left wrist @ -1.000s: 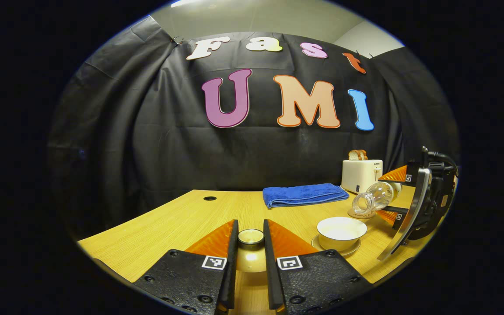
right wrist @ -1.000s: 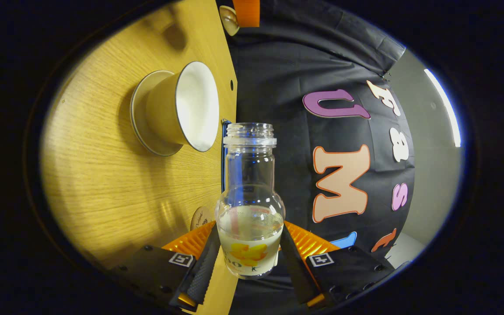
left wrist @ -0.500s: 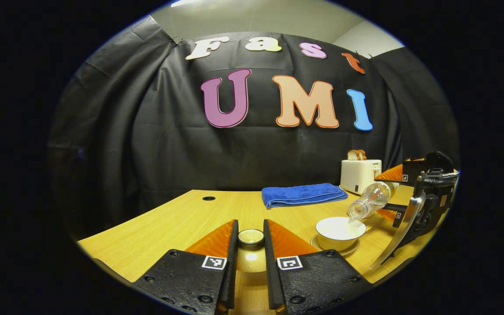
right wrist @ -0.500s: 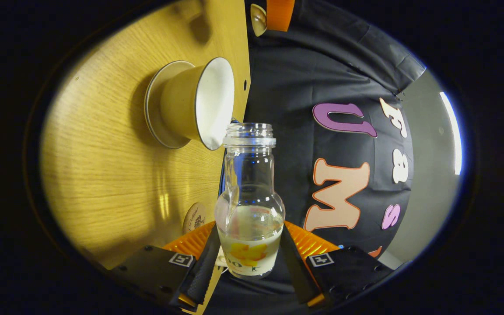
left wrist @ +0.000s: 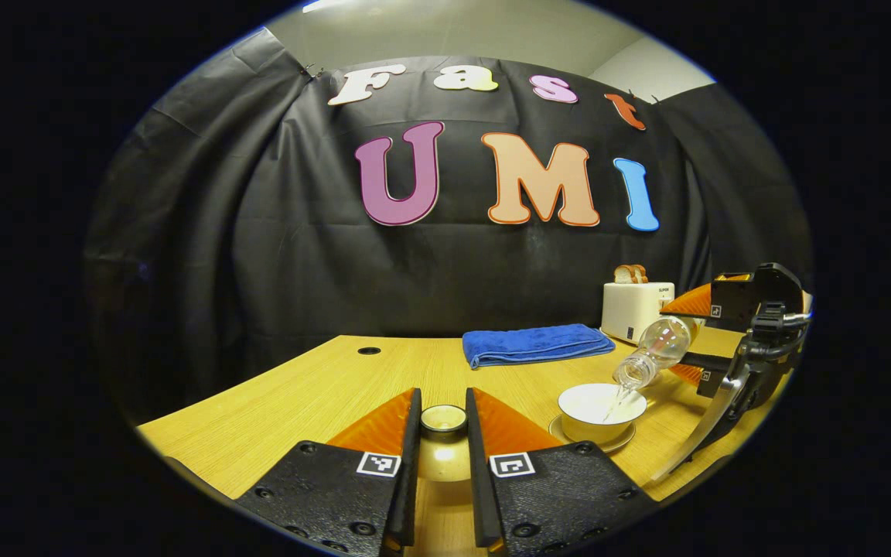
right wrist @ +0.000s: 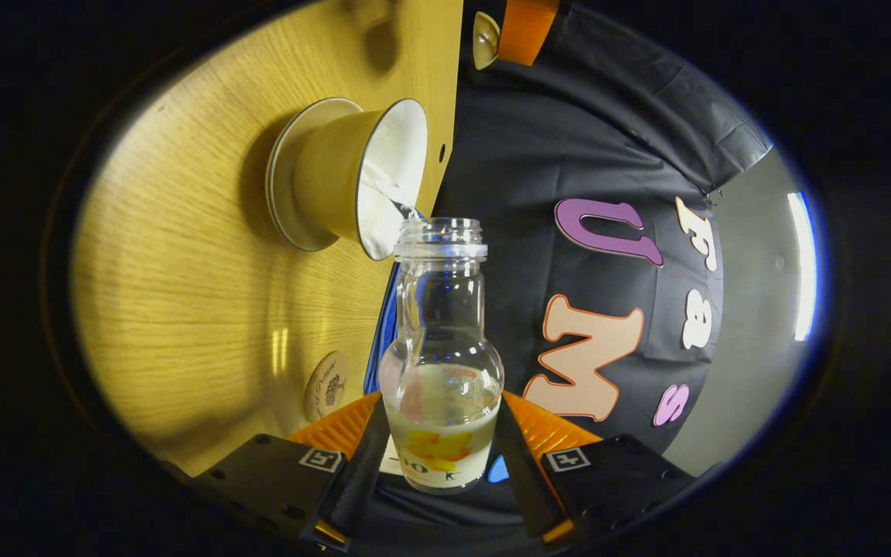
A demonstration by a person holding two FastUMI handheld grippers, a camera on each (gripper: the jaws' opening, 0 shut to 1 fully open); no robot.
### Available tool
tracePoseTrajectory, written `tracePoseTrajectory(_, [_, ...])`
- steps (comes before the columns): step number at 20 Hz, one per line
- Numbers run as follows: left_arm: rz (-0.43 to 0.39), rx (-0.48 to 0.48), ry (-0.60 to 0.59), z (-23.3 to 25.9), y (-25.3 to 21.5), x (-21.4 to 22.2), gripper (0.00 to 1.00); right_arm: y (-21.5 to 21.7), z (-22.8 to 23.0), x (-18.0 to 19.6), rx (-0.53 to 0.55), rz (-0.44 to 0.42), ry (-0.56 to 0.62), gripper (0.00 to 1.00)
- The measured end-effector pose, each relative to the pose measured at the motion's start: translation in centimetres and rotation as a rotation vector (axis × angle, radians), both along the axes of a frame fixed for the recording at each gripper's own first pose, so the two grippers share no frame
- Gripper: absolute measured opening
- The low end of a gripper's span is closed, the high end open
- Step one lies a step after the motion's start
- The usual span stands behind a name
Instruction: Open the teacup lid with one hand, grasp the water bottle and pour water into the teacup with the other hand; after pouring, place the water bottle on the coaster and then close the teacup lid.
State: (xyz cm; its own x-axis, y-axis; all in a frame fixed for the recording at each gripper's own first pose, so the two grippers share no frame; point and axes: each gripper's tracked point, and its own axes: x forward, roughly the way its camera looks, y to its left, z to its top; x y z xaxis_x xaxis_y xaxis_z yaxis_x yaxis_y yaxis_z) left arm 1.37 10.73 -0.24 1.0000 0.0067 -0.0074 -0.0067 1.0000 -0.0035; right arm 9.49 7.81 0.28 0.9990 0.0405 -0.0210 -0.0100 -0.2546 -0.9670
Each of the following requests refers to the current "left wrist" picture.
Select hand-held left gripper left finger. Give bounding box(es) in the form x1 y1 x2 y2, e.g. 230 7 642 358
235 387 423 556

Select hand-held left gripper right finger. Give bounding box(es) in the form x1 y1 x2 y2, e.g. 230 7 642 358
466 387 657 556

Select cream ceramic teacup lid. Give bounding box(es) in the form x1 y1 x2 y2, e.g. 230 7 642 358
415 404 479 485

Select clear plastic water bottle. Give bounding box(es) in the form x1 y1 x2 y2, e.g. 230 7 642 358
613 315 698 390

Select cream ceramic teacup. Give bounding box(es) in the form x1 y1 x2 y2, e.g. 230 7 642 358
557 383 648 446

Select cream ceramic saucer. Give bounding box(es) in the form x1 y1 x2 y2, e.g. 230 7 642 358
548 415 637 455

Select cream white toaster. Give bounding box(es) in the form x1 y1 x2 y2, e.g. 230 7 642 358
601 282 676 345

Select folded blue towel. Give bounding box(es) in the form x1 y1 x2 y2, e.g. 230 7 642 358
463 323 616 370

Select black backdrop cloth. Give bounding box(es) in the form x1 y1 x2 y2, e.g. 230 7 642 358
82 27 814 422

